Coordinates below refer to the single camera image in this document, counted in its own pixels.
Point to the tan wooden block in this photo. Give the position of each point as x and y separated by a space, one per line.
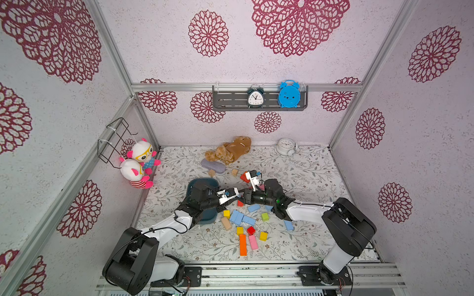
226 224

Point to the blue long block right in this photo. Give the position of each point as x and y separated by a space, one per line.
289 226

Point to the white plush with glasses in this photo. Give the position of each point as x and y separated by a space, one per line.
144 153

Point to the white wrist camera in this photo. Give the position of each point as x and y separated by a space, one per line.
254 178
227 195

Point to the long pink block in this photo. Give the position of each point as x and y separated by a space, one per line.
253 242

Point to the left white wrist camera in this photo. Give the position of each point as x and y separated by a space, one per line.
227 195

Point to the yellow cube front right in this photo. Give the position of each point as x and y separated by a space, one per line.
263 236

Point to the orange red block back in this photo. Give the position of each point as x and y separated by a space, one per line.
244 178

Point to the dark green alarm clock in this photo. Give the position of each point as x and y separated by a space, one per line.
256 98

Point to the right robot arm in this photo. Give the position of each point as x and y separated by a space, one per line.
351 230

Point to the grey wall shelf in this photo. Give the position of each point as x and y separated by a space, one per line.
238 101

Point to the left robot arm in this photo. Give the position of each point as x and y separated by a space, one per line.
133 263

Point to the green cube block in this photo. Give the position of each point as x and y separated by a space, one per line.
265 217

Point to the long orange block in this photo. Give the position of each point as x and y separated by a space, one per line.
243 245

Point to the white plush striped shirt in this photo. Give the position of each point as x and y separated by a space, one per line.
132 171

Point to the brown plush dog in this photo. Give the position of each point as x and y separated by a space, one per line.
229 153

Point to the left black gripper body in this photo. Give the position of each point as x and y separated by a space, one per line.
213 203

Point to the black wire basket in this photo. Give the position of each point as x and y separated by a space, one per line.
117 144

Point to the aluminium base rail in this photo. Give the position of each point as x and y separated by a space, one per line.
290 276

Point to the teal plastic bin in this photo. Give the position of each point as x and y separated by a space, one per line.
198 197

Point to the purple oval pad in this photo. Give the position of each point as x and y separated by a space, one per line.
218 167

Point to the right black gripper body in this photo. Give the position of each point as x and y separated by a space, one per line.
247 196

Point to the red cube front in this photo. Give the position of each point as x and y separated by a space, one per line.
251 231

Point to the white alarm clock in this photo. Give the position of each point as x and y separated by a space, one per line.
287 147

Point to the blue alarm clock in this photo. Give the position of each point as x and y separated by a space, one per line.
289 95

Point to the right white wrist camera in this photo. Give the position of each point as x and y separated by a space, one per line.
254 178

